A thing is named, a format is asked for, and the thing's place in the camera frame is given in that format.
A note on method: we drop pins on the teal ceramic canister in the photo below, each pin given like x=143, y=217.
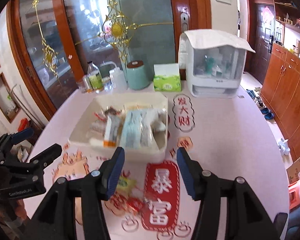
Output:
x=137, y=76

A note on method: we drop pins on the white plastic bottle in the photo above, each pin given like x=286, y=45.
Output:
x=118, y=80

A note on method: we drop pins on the orange white snack bar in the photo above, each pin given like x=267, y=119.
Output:
x=111, y=130

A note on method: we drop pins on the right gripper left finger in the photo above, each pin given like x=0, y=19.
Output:
x=55, y=216

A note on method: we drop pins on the cream plastic storage tray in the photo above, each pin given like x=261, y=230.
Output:
x=90, y=128

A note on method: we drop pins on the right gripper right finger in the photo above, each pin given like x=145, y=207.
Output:
x=246, y=218

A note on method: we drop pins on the wooden cabinet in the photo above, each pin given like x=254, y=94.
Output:
x=281, y=93

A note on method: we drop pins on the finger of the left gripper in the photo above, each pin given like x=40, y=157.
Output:
x=41, y=161
x=7, y=141

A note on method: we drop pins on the small glass jar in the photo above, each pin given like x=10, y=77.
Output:
x=107, y=84

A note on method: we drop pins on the dark wooden entry door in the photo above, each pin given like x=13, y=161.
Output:
x=261, y=23

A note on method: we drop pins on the clear drinking glass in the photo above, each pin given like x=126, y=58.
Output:
x=81, y=86

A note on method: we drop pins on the clear bottle green label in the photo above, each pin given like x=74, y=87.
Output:
x=95, y=77

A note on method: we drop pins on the small green snack packet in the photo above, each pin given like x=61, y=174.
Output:
x=125, y=185

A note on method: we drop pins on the light blue snack packet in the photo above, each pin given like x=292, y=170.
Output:
x=137, y=132

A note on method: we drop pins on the glass door gold ornament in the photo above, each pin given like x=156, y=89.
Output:
x=52, y=41

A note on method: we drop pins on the green tissue box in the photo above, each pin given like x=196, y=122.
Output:
x=167, y=78

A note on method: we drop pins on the white desktop appliance with cover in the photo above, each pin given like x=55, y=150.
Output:
x=213, y=60

